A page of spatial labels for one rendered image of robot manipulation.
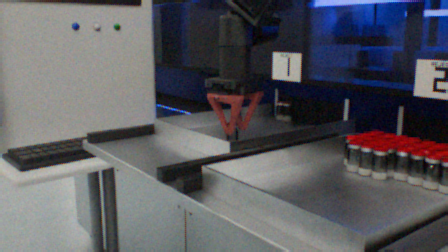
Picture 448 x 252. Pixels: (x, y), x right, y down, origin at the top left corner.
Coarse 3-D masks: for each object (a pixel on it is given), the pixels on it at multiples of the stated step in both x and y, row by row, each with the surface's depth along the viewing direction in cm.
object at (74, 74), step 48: (0, 0) 100; (48, 0) 107; (96, 0) 115; (144, 0) 125; (0, 48) 102; (48, 48) 109; (96, 48) 117; (144, 48) 127; (0, 96) 103; (48, 96) 111; (96, 96) 120; (144, 96) 130; (0, 144) 105
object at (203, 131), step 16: (208, 112) 99; (224, 112) 102; (240, 112) 105; (256, 112) 109; (160, 128) 90; (176, 128) 85; (192, 128) 97; (208, 128) 97; (256, 128) 97; (272, 128) 97; (288, 128) 97; (304, 128) 82; (320, 128) 85; (336, 128) 88; (352, 128) 91; (192, 144) 81; (208, 144) 76; (224, 144) 73; (240, 144) 73; (256, 144) 75
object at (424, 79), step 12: (420, 60) 70; (432, 60) 69; (420, 72) 70; (432, 72) 69; (444, 72) 67; (420, 84) 71; (432, 84) 69; (444, 84) 68; (432, 96) 69; (444, 96) 68
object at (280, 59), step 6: (276, 54) 96; (282, 54) 95; (288, 54) 93; (294, 54) 92; (300, 54) 91; (276, 60) 97; (282, 60) 95; (294, 60) 92; (300, 60) 91; (276, 66) 97; (282, 66) 95; (294, 66) 92; (300, 66) 91; (276, 72) 97; (282, 72) 96; (294, 72) 93; (300, 72) 91; (276, 78) 97; (282, 78) 96; (288, 78) 94; (294, 78) 93; (300, 78) 92
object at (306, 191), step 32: (256, 160) 64; (288, 160) 68; (320, 160) 73; (224, 192) 55; (256, 192) 50; (288, 192) 58; (320, 192) 58; (352, 192) 58; (384, 192) 58; (416, 192) 58; (288, 224) 46; (320, 224) 42; (352, 224) 48; (384, 224) 48; (416, 224) 44
